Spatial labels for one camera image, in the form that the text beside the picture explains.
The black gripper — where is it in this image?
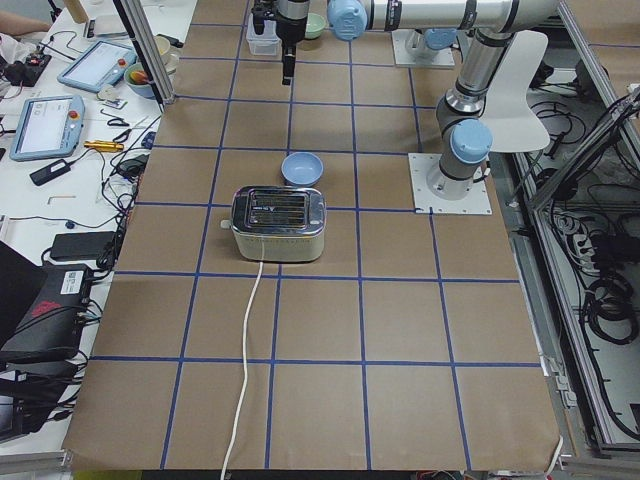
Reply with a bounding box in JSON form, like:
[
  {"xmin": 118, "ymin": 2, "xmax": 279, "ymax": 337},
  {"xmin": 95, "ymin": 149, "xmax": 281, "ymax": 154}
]
[{"xmin": 276, "ymin": 0, "xmax": 309, "ymax": 86}]

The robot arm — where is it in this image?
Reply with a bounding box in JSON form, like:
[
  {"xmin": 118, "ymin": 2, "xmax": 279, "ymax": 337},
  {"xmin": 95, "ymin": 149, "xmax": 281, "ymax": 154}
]
[
  {"xmin": 327, "ymin": 1, "xmax": 558, "ymax": 200},
  {"xmin": 405, "ymin": 28, "xmax": 458, "ymax": 61}
]

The green bowl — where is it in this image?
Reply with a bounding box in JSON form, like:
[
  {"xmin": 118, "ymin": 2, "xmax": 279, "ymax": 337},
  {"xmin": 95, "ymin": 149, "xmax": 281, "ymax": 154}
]
[{"xmin": 304, "ymin": 13, "xmax": 327, "ymax": 40}]

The beige bowl with lemon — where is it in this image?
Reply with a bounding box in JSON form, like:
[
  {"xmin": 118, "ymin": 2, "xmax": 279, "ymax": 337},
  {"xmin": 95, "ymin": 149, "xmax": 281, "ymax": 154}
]
[{"xmin": 153, "ymin": 35, "xmax": 172, "ymax": 58}]

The blue bowl with fruit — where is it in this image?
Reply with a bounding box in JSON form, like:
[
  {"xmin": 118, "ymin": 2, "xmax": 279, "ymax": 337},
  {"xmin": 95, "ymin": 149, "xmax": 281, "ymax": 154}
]
[{"xmin": 123, "ymin": 62, "xmax": 155, "ymax": 99}]

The clear plastic food container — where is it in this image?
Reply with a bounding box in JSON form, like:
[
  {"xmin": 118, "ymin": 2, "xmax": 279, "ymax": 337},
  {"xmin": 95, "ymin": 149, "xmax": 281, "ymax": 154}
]
[{"xmin": 246, "ymin": 20, "xmax": 281, "ymax": 56}]

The beige plate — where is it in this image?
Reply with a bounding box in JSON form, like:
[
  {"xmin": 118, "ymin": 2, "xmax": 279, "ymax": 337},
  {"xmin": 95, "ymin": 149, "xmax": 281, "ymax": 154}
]
[{"xmin": 161, "ymin": 51, "xmax": 180, "ymax": 75}]

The cream metal toaster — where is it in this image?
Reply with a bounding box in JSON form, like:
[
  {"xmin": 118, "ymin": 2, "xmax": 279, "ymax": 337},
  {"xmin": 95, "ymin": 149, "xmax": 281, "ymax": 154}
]
[{"xmin": 220, "ymin": 186, "xmax": 327, "ymax": 263}]

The far blue teach pendant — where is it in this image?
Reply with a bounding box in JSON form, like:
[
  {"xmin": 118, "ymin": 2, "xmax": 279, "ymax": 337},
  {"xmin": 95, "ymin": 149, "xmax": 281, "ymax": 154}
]
[{"xmin": 57, "ymin": 41, "xmax": 137, "ymax": 93}]

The blue teach pendant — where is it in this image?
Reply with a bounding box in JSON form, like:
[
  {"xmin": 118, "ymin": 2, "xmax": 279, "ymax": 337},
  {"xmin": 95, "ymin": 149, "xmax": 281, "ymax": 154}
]
[
  {"xmin": 57, "ymin": 41, "xmax": 137, "ymax": 93},
  {"xmin": 9, "ymin": 95, "xmax": 85, "ymax": 162}
]

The white chair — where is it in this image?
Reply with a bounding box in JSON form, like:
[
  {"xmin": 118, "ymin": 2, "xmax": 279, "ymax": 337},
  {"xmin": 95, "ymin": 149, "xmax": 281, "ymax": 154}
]
[{"xmin": 480, "ymin": 30, "xmax": 550, "ymax": 153}]

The near blue teach pendant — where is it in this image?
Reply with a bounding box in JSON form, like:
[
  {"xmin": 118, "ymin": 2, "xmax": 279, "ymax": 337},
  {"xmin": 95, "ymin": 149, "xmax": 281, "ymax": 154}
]
[{"xmin": 9, "ymin": 95, "xmax": 85, "ymax": 162}]

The black power adapter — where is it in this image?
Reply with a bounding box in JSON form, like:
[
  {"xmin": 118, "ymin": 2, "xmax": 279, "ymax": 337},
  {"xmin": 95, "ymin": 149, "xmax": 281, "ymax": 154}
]
[{"xmin": 29, "ymin": 159, "xmax": 72, "ymax": 186}]

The black computer box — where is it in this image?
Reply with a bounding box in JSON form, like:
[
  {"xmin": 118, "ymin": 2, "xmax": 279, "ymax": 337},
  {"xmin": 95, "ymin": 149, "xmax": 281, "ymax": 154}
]
[{"xmin": 1, "ymin": 263, "xmax": 91, "ymax": 364}]

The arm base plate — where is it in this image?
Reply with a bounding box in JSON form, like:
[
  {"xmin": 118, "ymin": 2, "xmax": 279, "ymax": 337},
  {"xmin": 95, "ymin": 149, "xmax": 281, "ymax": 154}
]
[
  {"xmin": 392, "ymin": 28, "xmax": 457, "ymax": 69},
  {"xmin": 408, "ymin": 153, "xmax": 492, "ymax": 215}
]

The aluminium frame post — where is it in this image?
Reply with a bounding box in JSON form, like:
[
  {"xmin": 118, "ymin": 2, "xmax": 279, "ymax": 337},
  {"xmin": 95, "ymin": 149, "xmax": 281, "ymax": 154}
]
[{"xmin": 113, "ymin": 0, "xmax": 175, "ymax": 106}]

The yellow handled screwdriver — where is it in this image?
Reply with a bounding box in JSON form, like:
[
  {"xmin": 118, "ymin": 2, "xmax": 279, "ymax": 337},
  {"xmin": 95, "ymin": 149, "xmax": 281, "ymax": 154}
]
[{"xmin": 83, "ymin": 141, "xmax": 124, "ymax": 153}]

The white toaster power cord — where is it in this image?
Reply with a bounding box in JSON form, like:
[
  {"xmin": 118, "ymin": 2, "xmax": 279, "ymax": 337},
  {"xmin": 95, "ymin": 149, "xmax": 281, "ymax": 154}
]
[{"xmin": 220, "ymin": 259, "xmax": 265, "ymax": 480}]

